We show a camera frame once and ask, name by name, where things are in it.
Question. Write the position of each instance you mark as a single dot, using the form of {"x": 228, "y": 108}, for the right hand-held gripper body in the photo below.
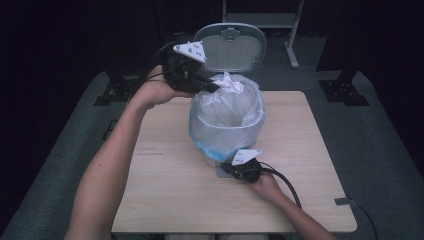
{"x": 248, "y": 168}

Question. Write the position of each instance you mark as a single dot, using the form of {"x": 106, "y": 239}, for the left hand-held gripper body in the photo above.
{"x": 181, "y": 71}

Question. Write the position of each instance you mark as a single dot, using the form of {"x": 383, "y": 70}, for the white tissue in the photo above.
{"x": 231, "y": 84}

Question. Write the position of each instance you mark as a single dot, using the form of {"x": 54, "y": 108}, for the white pedal trash bin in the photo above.
{"x": 230, "y": 53}

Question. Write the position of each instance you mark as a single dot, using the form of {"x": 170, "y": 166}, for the trash bin with plastic bag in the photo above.
{"x": 220, "y": 133}

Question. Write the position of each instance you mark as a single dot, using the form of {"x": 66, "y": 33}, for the person's right hand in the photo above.
{"x": 266, "y": 188}

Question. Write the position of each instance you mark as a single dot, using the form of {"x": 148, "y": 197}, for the person's left hand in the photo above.
{"x": 156, "y": 91}

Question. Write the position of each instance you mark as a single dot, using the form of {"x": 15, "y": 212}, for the black stand base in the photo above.
{"x": 116, "y": 90}
{"x": 343, "y": 90}

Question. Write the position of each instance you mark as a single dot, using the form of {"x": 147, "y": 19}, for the white metal stand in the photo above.
{"x": 263, "y": 18}

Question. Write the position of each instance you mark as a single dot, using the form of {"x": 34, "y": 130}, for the grey tape strip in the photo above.
{"x": 342, "y": 201}

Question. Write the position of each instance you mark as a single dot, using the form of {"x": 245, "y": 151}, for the black floor bracket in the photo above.
{"x": 109, "y": 130}

